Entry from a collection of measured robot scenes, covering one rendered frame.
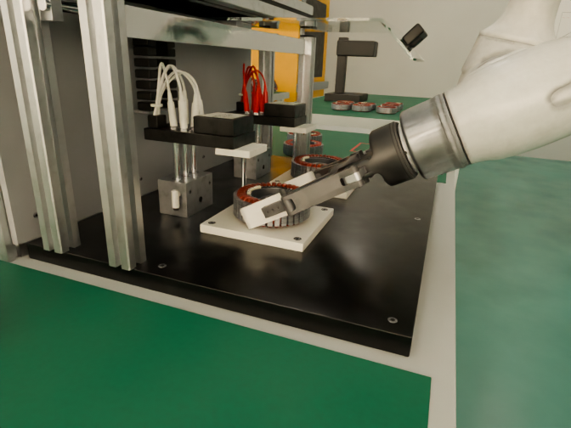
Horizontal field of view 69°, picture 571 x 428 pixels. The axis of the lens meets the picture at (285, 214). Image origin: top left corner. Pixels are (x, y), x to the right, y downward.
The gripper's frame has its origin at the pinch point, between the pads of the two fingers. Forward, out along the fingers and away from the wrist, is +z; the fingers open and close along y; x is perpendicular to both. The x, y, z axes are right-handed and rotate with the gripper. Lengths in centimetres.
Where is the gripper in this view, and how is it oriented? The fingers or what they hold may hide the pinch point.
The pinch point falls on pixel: (273, 201)
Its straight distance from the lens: 60.2
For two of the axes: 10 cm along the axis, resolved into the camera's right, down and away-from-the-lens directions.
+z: -8.4, 3.1, 4.5
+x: -4.2, -9.0, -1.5
